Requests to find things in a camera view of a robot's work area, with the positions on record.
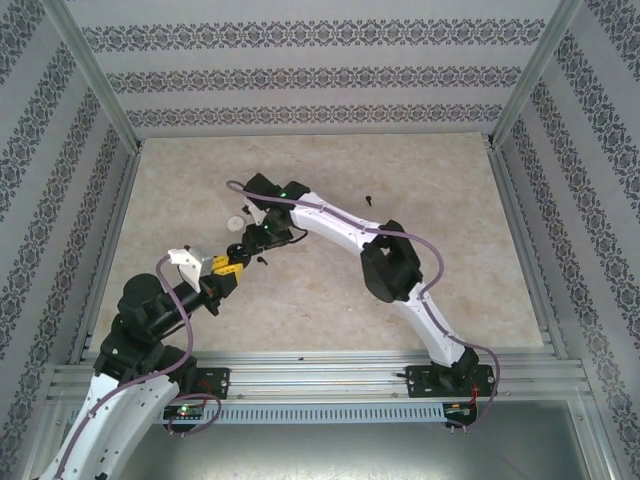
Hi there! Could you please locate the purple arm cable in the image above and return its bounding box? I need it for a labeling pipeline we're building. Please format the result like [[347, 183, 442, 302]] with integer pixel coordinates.
[[225, 179, 501, 431], [53, 252, 222, 479]]

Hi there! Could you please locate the grey slotted cable duct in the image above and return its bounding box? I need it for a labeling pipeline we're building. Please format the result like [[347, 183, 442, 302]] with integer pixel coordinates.
[[149, 402, 446, 425]]

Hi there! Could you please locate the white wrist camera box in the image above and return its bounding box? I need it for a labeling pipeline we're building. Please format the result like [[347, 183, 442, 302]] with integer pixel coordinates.
[[243, 199, 265, 227], [167, 246, 215, 292]]

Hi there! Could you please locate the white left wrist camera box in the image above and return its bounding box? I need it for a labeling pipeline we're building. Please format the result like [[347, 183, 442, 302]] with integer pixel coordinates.
[[167, 246, 215, 292]]

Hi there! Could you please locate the brushed metal panel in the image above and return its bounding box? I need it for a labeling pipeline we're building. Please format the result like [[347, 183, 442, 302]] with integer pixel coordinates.
[[29, 399, 614, 480]]

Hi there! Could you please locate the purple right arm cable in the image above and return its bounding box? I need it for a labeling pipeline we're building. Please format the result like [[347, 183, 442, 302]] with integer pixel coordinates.
[[225, 179, 501, 431]]

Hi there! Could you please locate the aluminium frame post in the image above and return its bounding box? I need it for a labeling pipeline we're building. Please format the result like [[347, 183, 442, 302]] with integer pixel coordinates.
[[484, 0, 585, 151], [42, 0, 144, 151]]

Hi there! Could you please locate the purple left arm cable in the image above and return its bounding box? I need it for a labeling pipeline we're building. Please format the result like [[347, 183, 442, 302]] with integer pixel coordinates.
[[53, 252, 222, 479]]

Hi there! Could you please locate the wide aluminium base rail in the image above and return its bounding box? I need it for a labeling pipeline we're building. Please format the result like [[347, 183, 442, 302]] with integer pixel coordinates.
[[47, 349, 594, 404]]

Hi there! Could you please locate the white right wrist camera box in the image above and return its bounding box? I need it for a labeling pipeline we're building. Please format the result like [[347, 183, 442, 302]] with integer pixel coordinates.
[[243, 199, 265, 227]]

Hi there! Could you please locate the aluminium frame rail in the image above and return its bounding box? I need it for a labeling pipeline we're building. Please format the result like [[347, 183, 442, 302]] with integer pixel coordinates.
[[67, 144, 146, 366], [487, 144, 569, 361]]

